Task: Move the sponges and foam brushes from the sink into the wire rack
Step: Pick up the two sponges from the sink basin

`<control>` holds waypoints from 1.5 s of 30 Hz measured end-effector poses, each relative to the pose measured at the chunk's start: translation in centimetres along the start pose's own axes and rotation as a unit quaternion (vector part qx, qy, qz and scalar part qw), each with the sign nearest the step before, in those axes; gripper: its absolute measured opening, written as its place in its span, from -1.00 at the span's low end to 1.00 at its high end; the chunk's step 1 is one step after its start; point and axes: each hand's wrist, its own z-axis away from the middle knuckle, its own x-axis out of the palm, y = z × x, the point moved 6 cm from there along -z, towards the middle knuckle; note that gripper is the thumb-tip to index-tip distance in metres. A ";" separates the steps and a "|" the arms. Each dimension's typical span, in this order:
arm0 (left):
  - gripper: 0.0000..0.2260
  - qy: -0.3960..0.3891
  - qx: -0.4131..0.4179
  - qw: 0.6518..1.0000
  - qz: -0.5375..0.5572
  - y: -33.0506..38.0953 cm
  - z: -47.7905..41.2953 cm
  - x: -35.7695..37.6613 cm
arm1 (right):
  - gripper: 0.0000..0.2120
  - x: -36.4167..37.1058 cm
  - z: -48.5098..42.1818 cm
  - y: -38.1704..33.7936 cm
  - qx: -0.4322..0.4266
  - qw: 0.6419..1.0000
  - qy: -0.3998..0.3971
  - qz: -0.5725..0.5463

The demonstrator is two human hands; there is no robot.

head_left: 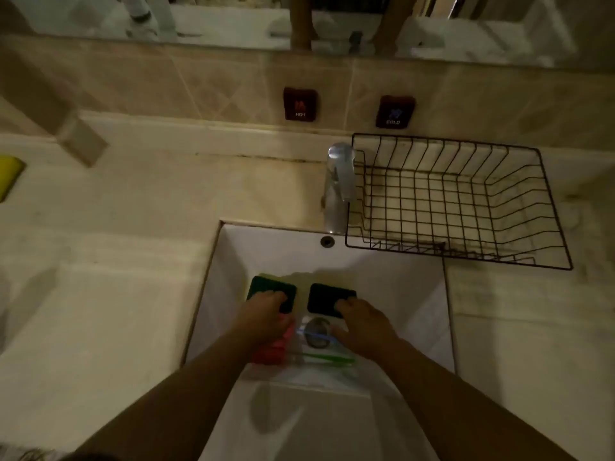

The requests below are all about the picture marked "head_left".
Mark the person's right hand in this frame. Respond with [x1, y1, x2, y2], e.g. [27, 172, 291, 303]
[332, 297, 399, 357]

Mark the person's left hand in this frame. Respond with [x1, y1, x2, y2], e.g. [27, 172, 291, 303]
[234, 290, 296, 349]

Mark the green sponge with yellow edge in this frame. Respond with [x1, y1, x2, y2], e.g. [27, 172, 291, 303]
[246, 275, 298, 314]

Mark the dark green scouring sponge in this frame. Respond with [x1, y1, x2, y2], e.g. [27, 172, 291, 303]
[307, 283, 358, 319]

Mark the person's left forearm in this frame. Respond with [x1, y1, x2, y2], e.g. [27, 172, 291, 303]
[72, 331, 289, 461]

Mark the person's right forearm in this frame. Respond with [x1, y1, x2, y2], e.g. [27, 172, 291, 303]
[358, 338, 577, 461]

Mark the white square sink basin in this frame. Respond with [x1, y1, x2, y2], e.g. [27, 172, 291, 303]
[185, 221, 457, 461]

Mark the metal sink drain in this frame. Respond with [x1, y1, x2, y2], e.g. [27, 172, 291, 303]
[304, 318, 333, 349]

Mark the red object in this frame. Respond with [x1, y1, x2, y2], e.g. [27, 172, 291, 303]
[252, 325, 297, 367]

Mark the clear bag with green strip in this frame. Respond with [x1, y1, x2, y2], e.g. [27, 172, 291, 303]
[287, 316, 359, 368]

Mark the chrome faucet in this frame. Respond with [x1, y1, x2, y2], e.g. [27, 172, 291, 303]
[321, 142, 357, 235]

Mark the yellow object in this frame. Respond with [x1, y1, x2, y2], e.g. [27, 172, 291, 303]
[0, 156, 26, 203]

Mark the black wire basket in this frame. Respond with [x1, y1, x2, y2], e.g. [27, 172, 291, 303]
[345, 133, 574, 271]

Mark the dark red-marked wall button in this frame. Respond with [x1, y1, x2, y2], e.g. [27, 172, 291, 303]
[283, 87, 319, 122]

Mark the dark blue-marked wall button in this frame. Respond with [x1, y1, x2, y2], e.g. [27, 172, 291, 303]
[376, 95, 416, 130]

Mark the wall mirror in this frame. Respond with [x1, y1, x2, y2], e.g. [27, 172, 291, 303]
[0, 0, 615, 71]

